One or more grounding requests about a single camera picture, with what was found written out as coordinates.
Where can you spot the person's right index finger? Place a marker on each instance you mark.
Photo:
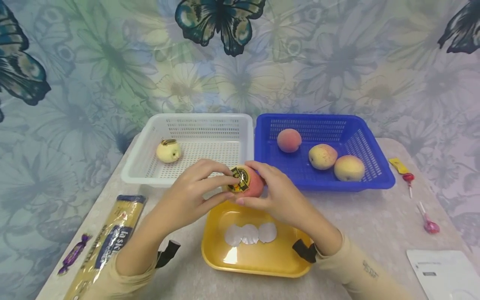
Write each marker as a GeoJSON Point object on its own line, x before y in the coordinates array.
{"type": "Point", "coordinates": [262, 168]}

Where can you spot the person's left middle finger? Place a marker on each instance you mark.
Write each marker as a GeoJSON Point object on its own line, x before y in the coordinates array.
{"type": "Point", "coordinates": [215, 166]}

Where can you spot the person's right hand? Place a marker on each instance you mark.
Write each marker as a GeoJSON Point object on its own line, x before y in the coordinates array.
{"type": "Point", "coordinates": [281, 196]}

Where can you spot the purple wrapped candy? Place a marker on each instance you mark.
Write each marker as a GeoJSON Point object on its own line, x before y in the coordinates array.
{"type": "Point", "coordinates": [73, 254]}

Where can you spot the person's left index finger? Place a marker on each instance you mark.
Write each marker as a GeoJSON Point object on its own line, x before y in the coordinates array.
{"type": "Point", "coordinates": [223, 181]}

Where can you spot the person's right forearm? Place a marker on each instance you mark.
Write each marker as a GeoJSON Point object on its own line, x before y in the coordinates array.
{"type": "Point", "coordinates": [352, 266]}

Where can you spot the yellow plastic tray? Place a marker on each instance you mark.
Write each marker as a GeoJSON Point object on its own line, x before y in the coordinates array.
{"type": "Point", "coordinates": [255, 258]}

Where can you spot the white round paper backing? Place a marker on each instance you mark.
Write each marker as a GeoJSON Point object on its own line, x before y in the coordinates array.
{"type": "Point", "coordinates": [232, 236]}
{"type": "Point", "coordinates": [268, 232]}
{"type": "Point", "coordinates": [250, 234]}

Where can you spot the person's left thumb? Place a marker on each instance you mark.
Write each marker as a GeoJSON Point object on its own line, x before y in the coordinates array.
{"type": "Point", "coordinates": [221, 201]}

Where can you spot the yellow-red peach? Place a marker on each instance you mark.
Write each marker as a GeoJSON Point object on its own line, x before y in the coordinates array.
{"type": "Point", "coordinates": [322, 156]}
{"type": "Point", "coordinates": [349, 168]}

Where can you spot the white plastic basket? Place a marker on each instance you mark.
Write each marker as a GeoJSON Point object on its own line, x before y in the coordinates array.
{"type": "Point", "coordinates": [210, 133]}

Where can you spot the pink lollipop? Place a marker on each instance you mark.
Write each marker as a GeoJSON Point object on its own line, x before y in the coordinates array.
{"type": "Point", "coordinates": [430, 226]}

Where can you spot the blue plastic basket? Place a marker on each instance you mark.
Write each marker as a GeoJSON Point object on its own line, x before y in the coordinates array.
{"type": "Point", "coordinates": [330, 129]}

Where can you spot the black and gold sticker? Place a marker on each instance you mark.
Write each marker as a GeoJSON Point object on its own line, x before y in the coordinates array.
{"type": "Point", "coordinates": [242, 179]}

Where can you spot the red lollipop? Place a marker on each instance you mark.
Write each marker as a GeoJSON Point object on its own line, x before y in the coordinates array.
{"type": "Point", "coordinates": [408, 178]}

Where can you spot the person's right thumb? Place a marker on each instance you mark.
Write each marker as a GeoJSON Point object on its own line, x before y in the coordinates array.
{"type": "Point", "coordinates": [249, 201]}

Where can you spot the yellow spaghetti packet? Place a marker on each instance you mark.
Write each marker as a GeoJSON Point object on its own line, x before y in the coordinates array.
{"type": "Point", "coordinates": [108, 241]}

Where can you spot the yellow peach with sticker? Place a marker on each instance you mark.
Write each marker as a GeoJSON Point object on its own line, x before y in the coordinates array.
{"type": "Point", "coordinates": [168, 153]}

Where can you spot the person's left forearm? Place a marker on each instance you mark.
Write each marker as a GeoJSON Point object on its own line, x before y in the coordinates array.
{"type": "Point", "coordinates": [131, 258]}

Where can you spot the white paper packet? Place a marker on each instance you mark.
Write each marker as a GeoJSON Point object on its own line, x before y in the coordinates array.
{"type": "Point", "coordinates": [446, 275]}

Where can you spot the red peach with sticker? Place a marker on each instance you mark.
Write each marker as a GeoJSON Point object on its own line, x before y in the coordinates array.
{"type": "Point", "coordinates": [255, 186]}

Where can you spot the person's left hand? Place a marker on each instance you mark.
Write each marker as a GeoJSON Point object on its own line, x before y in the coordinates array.
{"type": "Point", "coordinates": [183, 204]}

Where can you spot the black wrist band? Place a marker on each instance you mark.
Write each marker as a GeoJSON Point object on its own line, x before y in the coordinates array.
{"type": "Point", "coordinates": [304, 251]}
{"type": "Point", "coordinates": [168, 251]}

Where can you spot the yellow wrapped candy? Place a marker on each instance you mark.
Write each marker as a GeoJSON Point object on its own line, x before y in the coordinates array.
{"type": "Point", "coordinates": [398, 165]}

